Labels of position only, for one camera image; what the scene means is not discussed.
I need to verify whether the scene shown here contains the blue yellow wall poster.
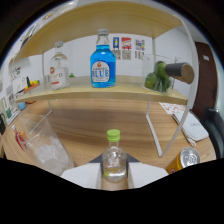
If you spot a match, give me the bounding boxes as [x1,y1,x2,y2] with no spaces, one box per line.
[112,36,120,60]

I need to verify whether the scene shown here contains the white notebook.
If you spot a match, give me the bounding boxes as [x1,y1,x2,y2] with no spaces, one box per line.
[172,109,210,143]

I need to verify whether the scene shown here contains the red patterned paper card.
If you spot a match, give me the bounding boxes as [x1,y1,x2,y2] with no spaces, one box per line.
[159,102,186,116]

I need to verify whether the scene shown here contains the white desk calendar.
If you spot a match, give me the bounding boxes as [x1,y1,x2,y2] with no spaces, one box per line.
[4,96,19,126]

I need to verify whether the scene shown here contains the red wall poster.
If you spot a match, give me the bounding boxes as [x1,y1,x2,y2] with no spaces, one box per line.
[120,36,132,61]

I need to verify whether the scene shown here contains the clear bottle red label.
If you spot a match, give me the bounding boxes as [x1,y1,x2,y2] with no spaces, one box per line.
[48,40,71,91]

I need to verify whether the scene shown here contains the clear bottle green cap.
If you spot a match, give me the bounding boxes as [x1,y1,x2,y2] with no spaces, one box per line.
[101,128,128,183]

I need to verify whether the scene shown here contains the glass of green limes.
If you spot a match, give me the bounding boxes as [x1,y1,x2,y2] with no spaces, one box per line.
[141,54,176,94]

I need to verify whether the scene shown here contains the blue liquid bottle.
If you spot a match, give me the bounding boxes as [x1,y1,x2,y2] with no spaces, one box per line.
[89,28,117,89]

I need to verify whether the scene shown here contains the black chair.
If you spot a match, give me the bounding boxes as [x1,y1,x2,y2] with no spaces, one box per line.
[201,107,224,159]

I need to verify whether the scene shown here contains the colourful wall poster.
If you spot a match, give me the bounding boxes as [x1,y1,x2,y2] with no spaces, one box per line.
[134,39,146,60]

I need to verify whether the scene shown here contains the black bag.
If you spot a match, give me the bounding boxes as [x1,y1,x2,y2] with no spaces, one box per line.
[0,113,7,136]

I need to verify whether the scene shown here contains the two-tier wooden shelf rack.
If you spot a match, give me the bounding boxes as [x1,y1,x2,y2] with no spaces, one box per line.
[13,0,200,158]

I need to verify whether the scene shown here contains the clear glass tumbler with ice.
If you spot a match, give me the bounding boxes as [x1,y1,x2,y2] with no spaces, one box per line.
[18,114,75,177]

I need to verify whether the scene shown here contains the yellow juice can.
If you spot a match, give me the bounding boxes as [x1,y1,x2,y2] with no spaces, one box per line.
[164,146,202,175]

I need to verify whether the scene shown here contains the brown door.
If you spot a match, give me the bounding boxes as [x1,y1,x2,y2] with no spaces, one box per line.
[191,41,214,119]

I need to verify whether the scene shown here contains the dark muddler wooden end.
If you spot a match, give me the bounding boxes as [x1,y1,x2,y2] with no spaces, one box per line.
[164,61,195,85]

